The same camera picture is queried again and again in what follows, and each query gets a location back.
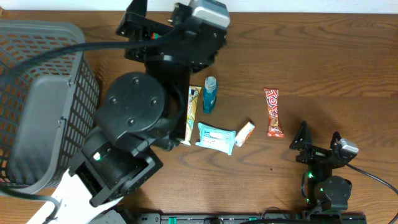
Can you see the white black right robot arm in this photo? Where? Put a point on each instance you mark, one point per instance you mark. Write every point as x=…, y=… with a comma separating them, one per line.
x=325, y=192

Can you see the brown Top chocolate bar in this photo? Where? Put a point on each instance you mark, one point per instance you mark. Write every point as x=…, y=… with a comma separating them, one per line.
x=274, y=128

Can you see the grey plastic mesh basket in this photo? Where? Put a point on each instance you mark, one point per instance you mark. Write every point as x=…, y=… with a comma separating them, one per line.
x=46, y=110

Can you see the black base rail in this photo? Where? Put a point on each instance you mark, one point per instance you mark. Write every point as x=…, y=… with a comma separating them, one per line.
x=114, y=217

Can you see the light blue wet wipes pack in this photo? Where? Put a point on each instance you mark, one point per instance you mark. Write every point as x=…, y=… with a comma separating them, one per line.
x=215, y=138

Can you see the small orange white tissue pack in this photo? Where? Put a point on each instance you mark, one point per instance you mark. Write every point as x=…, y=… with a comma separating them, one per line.
x=244, y=133

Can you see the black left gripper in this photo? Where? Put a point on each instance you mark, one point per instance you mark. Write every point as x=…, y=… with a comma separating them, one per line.
x=125, y=28

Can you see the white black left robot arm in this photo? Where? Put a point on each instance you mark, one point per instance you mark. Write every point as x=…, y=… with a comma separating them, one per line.
x=141, y=109

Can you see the blue mouthwash bottle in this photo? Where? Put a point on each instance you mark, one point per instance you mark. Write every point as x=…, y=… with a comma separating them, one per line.
x=209, y=94

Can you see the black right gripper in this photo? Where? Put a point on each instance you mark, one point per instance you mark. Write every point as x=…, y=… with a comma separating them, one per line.
x=314, y=152

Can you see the yellow chips snack bag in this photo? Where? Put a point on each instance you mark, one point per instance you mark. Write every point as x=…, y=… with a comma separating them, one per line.
x=193, y=94

